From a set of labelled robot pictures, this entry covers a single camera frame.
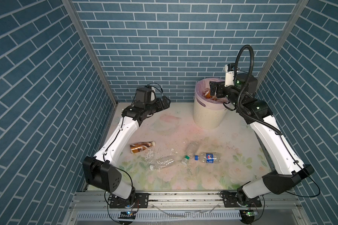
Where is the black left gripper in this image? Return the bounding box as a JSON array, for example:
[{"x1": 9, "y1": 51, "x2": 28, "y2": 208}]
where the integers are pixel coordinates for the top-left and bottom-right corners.
[{"x1": 143, "y1": 95, "x2": 171, "y2": 115}]

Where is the brown Nescafe coffee bottle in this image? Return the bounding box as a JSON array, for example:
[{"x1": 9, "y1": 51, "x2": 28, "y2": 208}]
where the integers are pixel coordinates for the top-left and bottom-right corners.
[{"x1": 202, "y1": 88, "x2": 217, "y2": 101}]

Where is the amber tea bottle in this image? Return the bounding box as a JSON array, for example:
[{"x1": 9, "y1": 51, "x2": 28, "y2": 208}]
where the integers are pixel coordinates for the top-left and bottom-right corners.
[{"x1": 130, "y1": 141, "x2": 156, "y2": 154}]

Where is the clear bottle green cap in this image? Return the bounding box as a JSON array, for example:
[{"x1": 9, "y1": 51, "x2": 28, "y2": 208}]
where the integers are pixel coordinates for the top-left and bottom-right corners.
[{"x1": 181, "y1": 141, "x2": 200, "y2": 166}]

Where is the clear crushed bottle white cap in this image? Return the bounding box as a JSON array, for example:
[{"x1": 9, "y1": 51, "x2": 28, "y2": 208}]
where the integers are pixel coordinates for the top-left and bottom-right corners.
[{"x1": 149, "y1": 156, "x2": 176, "y2": 171}]

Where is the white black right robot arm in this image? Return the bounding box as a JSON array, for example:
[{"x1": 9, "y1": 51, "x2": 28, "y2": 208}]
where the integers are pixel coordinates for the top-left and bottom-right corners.
[{"x1": 209, "y1": 72, "x2": 314, "y2": 203}]

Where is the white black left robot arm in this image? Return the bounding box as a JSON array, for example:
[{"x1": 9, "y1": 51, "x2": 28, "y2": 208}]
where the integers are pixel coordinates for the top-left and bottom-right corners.
[{"x1": 82, "y1": 96, "x2": 171, "y2": 200}]

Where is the beige bin pink liner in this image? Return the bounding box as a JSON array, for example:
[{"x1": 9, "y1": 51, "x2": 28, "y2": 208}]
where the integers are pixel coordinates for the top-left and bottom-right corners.
[{"x1": 193, "y1": 78, "x2": 228, "y2": 129}]

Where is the clear Pepsi bottle blue cap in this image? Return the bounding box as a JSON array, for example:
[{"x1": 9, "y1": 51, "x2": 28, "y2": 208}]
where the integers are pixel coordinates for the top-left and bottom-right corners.
[{"x1": 194, "y1": 152, "x2": 221, "y2": 164}]

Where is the black corrugated cable conduit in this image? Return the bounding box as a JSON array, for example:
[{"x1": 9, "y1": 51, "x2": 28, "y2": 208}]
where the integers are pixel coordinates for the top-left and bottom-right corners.
[{"x1": 234, "y1": 44, "x2": 255, "y2": 113}]

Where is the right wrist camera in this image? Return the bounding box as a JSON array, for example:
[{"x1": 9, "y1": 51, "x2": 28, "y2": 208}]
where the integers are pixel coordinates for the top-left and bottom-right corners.
[{"x1": 224, "y1": 63, "x2": 235, "y2": 87}]

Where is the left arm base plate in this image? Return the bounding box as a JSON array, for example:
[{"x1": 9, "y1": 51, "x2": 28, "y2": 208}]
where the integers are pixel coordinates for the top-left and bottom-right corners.
[{"x1": 109, "y1": 193, "x2": 149, "y2": 209}]

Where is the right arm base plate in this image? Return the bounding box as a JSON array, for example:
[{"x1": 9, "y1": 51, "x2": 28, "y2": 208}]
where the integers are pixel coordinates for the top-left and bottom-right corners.
[{"x1": 219, "y1": 191, "x2": 262, "y2": 208}]

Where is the aluminium corner post right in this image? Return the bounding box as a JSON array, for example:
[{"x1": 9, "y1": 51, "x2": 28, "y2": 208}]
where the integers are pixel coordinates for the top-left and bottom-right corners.
[{"x1": 256, "y1": 0, "x2": 309, "y2": 89}]

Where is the aluminium corner post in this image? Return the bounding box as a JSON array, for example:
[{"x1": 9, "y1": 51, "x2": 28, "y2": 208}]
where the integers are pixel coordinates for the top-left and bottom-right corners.
[
  {"x1": 62, "y1": 0, "x2": 118, "y2": 106},
  {"x1": 256, "y1": 0, "x2": 309, "y2": 89}
]

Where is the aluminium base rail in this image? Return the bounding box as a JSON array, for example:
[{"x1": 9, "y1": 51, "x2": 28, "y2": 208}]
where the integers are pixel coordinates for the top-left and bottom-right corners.
[{"x1": 63, "y1": 190, "x2": 310, "y2": 225}]

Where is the aluminium corner post left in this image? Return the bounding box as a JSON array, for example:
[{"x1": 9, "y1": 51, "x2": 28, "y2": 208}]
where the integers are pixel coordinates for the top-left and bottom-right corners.
[{"x1": 62, "y1": 0, "x2": 118, "y2": 106}]

